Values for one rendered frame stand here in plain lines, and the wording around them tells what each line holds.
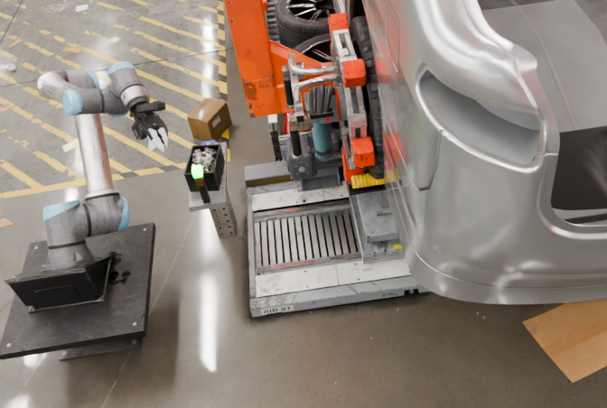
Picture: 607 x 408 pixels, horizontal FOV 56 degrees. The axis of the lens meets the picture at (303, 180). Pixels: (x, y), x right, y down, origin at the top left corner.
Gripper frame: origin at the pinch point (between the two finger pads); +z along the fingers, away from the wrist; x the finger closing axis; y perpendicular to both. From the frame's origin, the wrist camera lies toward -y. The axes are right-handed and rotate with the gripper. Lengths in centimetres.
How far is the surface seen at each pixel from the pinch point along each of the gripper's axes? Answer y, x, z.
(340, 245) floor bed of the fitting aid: 44, -103, 40
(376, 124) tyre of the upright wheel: -38, -59, 24
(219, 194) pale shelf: 48, -54, -2
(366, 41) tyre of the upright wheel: -51, -62, -3
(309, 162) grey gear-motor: 31, -100, -1
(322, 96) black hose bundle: -30, -51, 5
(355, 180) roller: 1, -85, 26
